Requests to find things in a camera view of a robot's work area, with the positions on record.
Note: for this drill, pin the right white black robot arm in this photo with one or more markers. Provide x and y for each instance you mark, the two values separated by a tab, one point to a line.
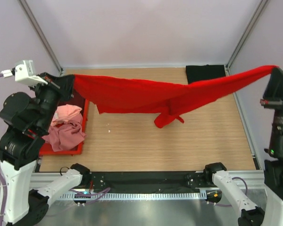
248	213

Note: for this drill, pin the dusty pink t shirt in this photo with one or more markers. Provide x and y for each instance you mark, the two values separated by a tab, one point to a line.
66	136

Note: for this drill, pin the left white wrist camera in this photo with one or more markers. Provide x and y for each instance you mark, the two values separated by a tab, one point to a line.
24	73

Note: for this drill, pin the red plastic bin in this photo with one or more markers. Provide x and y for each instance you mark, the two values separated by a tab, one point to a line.
77	100

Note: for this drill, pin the folded black t shirt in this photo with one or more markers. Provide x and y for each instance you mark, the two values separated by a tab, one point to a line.
196	73

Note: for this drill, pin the aluminium frame post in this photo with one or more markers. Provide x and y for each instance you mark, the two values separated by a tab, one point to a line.
39	32
247	32

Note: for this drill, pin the right aluminium frame post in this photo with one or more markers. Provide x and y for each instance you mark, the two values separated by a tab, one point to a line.
247	32

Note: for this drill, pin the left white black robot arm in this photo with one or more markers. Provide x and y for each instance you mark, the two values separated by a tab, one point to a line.
28	119

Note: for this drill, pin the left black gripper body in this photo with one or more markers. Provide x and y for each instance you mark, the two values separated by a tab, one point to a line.
48	96

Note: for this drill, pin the red t shirt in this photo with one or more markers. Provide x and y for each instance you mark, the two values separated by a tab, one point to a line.
168	100

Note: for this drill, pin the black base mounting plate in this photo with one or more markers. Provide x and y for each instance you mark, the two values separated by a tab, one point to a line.
149	181

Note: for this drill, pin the light pink t shirt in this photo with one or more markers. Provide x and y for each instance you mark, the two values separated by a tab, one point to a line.
64	113

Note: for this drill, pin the aluminium front rail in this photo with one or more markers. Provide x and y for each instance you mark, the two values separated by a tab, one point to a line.
253	178

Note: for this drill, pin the white slotted cable duct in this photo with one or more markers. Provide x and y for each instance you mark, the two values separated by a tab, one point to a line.
71	196

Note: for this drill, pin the left aluminium frame post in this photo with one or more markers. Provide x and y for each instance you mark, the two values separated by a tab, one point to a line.
39	32

